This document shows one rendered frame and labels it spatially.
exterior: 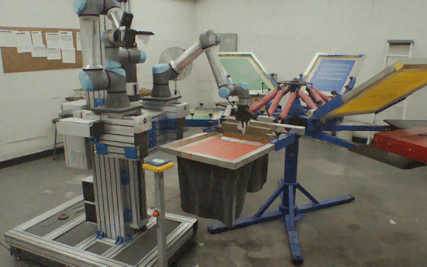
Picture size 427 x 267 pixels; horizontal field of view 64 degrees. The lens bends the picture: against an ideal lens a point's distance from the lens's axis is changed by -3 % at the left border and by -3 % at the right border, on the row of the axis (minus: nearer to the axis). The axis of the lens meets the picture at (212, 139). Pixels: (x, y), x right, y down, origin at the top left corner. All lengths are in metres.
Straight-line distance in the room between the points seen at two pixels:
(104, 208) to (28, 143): 3.19
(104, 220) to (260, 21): 5.36
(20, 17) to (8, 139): 1.70
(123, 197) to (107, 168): 0.24
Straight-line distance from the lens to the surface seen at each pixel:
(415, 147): 2.14
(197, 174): 2.22
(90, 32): 2.07
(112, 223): 2.71
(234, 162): 1.92
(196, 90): 8.10
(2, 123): 5.53
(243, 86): 2.46
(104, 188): 2.63
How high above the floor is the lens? 1.59
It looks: 15 degrees down
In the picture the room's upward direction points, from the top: straight up
